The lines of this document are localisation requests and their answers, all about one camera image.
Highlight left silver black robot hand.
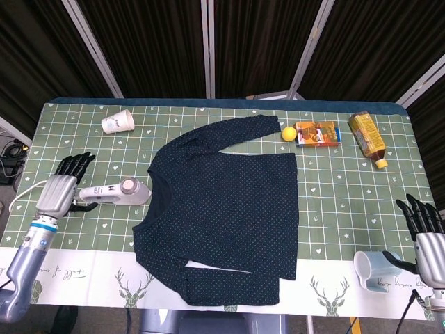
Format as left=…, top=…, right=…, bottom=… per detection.
left=35, top=151, right=99, bottom=218

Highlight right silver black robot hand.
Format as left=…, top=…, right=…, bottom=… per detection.
left=382, top=193, right=445, bottom=289

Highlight white steam iron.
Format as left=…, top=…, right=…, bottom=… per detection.
left=78, top=177, right=153, bottom=207

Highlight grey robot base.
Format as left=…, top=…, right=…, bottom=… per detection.
left=138, top=308, right=289, bottom=334

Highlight navy blue dotted shirt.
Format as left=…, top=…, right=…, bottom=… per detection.
left=131, top=114, right=299, bottom=307

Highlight light blue mug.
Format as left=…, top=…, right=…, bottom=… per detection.
left=353, top=250, right=406, bottom=292

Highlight black electronic devices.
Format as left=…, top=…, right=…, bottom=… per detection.
left=0, top=138, right=31, bottom=185

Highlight white paper cup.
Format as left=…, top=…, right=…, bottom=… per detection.
left=101, top=109, right=136, bottom=135

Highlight green checked tablecloth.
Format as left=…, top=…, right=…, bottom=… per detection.
left=0, top=100, right=445, bottom=318

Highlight dark brown curtain panel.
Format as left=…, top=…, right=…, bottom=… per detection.
left=213, top=0, right=326, bottom=100
left=406, top=74, right=445, bottom=206
left=0, top=0, right=118, bottom=129
left=71, top=0, right=209, bottom=99
left=300, top=0, right=445, bottom=104

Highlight green yellow snack box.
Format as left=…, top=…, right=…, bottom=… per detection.
left=348, top=110, right=389, bottom=170

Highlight orange carton box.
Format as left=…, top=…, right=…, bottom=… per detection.
left=293, top=120, right=342, bottom=149

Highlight white cable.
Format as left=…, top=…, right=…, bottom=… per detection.
left=7, top=179, right=48, bottom=213

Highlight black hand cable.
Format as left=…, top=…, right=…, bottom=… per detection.
left=396, top=289, right=428, bottom=334

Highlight white screen frame post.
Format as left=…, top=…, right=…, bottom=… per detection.
left=288, top=0, right=335, bottom=100
left=200, top=0, right=216, bottom=100
left=0, top=116, right=33, bottom=147
left=60, top=0, right=125, bottom=99
left=396, top=61, right=445, bottom=109

